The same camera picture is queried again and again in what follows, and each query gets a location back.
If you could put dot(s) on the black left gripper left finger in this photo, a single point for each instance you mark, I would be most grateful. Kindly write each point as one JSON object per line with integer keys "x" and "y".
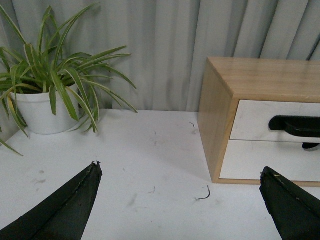
{"x": 64, "y": 214}

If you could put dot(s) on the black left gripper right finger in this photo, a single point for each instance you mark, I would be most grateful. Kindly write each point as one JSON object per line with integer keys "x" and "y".
{"x": 295, "y": 212}

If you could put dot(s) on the white drawer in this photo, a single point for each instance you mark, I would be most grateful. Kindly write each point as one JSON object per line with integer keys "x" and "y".
{"x": 245, "y": 160}
{"x": 252, "y": 120}

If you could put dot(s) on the wooden drawer cabinet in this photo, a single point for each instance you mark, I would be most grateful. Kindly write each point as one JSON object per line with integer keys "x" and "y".
{"x": 227, "y": 81}

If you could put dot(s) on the white plant pot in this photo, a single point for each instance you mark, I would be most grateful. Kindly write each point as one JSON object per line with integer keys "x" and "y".
{"x": 37, "y": 113}

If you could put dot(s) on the green spider plant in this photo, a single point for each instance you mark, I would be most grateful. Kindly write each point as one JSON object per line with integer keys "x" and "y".
{"x": 44, "y": 68}

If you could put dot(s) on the grey curtain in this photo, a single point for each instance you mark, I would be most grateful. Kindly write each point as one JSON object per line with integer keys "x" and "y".
{"x": 163, "y": 45}

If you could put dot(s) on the black lower drawer handle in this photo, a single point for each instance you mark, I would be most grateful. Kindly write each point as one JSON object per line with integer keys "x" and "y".
{"x": 310, "y": 147}

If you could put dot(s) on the black drawer handle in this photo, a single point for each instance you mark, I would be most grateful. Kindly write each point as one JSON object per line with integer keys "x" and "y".
{"x": 299, "y": 126}
{"x": 310, "y": 147}

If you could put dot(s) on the black upper drawer handle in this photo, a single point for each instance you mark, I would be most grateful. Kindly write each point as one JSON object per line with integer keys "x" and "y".
{"x": 299, "y": 126}

